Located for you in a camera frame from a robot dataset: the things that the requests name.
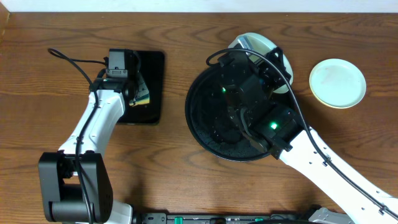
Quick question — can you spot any green and yellow sponge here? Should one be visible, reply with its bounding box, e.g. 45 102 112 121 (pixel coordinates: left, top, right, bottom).
129 90 150 106

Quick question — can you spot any mint green plate with stain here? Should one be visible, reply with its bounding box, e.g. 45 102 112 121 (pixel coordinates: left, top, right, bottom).
309 58 367 109

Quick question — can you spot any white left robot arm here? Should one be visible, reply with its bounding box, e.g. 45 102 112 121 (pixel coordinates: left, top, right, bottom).
38 49 149 223

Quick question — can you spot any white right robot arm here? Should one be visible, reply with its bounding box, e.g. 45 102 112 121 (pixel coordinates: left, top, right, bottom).
219 48 397 223

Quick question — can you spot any black rectangular water tray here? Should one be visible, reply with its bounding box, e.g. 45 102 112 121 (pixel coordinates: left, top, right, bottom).
118 50 165 125

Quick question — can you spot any round black serving tray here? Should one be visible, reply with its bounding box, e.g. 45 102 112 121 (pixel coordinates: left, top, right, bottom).
184 63 299 162

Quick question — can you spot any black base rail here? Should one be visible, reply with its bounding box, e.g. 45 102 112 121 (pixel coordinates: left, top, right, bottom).
133 205 355 224

